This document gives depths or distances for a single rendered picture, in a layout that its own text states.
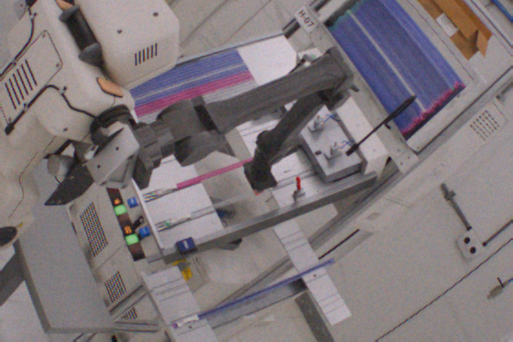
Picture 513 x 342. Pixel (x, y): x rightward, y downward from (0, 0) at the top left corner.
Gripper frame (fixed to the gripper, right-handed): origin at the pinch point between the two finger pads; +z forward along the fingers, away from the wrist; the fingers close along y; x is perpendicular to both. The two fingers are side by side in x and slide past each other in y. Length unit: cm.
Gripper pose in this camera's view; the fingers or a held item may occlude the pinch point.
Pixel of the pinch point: (256, 191)
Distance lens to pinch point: 193.7
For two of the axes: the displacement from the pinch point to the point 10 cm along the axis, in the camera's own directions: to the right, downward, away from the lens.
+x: -9.0, 2.8, -3.3
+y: -4.3, -7.5, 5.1
